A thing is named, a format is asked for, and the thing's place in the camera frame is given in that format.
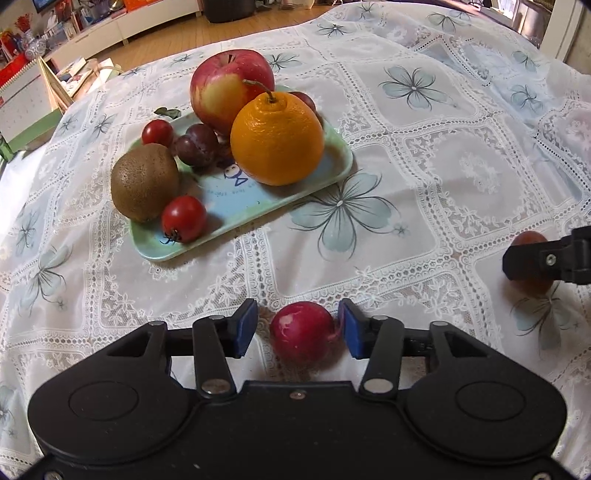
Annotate dark brown tomato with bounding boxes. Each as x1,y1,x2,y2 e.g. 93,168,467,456
502,231,554,297

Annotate pink radish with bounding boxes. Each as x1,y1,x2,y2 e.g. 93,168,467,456
270,301,342,367

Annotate red cherry tomato front tray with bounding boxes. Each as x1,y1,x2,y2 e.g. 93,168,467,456
160,195,207,244

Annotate red cherry tomato tray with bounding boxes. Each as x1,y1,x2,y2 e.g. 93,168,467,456
160,195,207,244
141,119,174,148

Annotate light blue fruit tray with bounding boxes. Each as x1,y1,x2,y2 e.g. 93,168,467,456
129,118,353,262

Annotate white lace floral tablecloth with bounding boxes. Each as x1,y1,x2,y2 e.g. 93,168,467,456
1,2,590,478

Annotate brown kiwi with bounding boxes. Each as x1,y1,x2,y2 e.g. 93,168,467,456
110,143,180,223

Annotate dark purple grapes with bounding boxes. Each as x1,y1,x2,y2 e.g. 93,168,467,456
173,123,233,169

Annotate orange citrus fruit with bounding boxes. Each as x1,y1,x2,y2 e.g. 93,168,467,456
229,88,325,186

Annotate red cherry tomato back tray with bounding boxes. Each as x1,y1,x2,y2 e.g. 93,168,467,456
141,119,174,148

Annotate dark plum behind orange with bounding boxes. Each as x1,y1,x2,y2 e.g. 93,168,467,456
290,91,317,113

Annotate red apple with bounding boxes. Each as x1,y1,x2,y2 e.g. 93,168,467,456
189,49,274,136

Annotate desk calendar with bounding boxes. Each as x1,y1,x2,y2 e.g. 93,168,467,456
0,58,69,152

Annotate white low cabinet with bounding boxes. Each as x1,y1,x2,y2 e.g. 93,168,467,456
44,0,202,70

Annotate black round ottoman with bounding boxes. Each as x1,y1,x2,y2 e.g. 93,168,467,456
202,0,256,24

